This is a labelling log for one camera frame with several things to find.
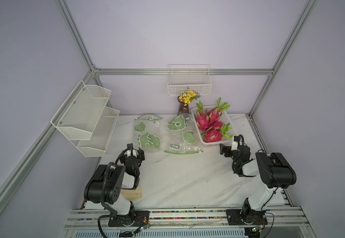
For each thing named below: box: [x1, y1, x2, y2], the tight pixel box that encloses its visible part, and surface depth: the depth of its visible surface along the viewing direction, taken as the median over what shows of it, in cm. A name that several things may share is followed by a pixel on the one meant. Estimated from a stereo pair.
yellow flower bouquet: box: [178, 89, 201, 107], surface depth 100 cm
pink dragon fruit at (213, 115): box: [206, 97, 230, 123], surface depth 110 cm
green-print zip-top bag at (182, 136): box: [164, 113, 204, 155], surface depth 100 cm
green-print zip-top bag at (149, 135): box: [133, 113, 164, 152], surface depth 106 cm
